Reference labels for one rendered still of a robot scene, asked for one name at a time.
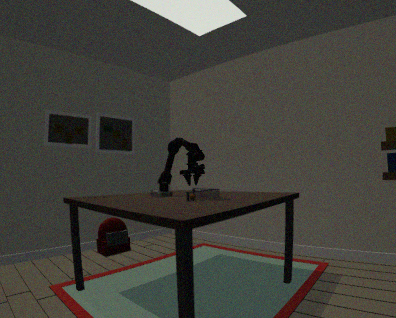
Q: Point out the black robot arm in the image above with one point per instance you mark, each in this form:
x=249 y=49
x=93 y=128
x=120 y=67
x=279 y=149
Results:
x=194 y=154

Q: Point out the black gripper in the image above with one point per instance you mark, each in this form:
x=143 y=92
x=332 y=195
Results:
x=187 y=173

